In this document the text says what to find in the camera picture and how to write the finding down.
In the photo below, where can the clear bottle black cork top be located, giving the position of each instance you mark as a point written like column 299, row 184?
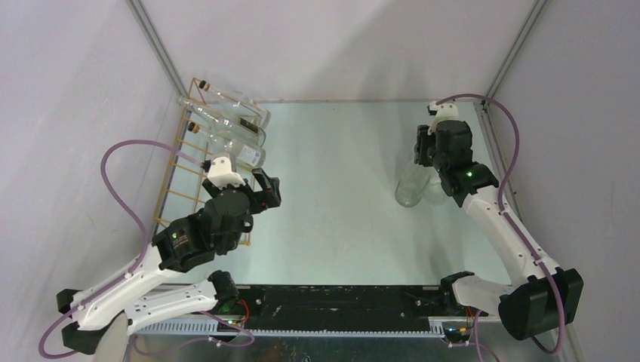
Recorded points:
column 235, row 103

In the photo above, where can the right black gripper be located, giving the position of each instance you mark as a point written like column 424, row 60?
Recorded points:
column 423, row 139

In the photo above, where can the clear bottle white label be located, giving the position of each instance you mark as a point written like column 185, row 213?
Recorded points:
column 242, row 151

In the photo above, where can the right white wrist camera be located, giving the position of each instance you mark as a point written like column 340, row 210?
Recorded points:
column 442, row 112

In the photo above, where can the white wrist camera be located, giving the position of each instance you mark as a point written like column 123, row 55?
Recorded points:
column 220, row 171
column 442, row 112

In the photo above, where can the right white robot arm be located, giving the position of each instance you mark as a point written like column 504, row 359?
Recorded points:
column 540, row 295

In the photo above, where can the right electronics board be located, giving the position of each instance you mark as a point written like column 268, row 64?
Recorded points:
column 460, row 331

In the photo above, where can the clear bottle frosted cap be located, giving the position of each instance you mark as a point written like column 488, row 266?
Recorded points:
column 433, row 191

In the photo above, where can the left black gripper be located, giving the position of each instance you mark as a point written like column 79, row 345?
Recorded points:
column 270, row 195

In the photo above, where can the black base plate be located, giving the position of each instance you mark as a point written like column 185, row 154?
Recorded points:
column 341, row 309

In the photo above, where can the aluminium frame rail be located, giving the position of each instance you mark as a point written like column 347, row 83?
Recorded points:
column 206, row 322

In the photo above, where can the clear bottle black label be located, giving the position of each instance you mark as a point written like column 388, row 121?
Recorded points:
column 226, row 123

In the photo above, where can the left electronics board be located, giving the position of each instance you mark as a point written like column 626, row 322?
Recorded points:
column 228, row 328

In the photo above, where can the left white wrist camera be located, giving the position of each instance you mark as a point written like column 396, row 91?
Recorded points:
column 220, row 171

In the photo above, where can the gold wire wine rack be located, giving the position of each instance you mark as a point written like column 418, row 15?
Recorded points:
column 182, row 192

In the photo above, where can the long clear glass bottle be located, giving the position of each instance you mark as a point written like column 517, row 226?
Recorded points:
column 411, row 184

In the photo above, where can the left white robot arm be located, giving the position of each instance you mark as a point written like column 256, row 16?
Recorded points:
column 186, row 243

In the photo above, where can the electronics board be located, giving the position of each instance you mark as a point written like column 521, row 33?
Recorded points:
column 228, row 328
column 460, row 331

